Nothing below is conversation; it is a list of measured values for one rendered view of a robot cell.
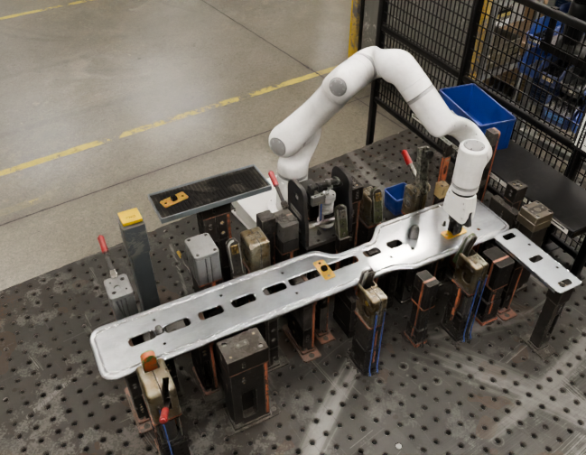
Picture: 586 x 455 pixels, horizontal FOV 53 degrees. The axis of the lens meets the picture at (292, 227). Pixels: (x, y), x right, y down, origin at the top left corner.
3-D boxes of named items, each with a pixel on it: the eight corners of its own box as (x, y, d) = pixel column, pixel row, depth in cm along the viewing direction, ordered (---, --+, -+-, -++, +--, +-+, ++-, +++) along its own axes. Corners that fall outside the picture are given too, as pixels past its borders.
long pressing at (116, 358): (106, 393, 151) (105, 389, 150) (86, 331, 166) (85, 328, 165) (514, 229, 199) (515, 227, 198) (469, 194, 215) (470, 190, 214)
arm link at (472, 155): (459, 169, 187) (447, 183, 181) (467, 133, 179) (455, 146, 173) (485, 178, 184) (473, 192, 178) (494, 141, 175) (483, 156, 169)
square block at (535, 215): (510, 295, 216) (537, 219, 192) (496, 281, 221) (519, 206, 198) (527, 287, 219) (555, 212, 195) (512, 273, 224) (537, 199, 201)
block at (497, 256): (479, 329, 204) (498, 272, 185) (459, 308, 211) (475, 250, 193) (501, 320, 207) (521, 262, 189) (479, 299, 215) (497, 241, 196)
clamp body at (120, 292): (129, 380, 188) (106, 304, 165) (119, 355, 196) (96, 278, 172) (158, 368, 191) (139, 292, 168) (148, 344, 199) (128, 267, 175)
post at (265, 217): (265, 307, 211) (262, 221, 185) (259, 298, 215) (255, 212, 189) (278, 301, 213) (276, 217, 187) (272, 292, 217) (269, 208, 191)
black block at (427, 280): (415, 354, 196) (428, 293, 177) (396, 331, 203) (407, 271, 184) (434, 345, 199) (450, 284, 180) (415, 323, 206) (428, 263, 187)
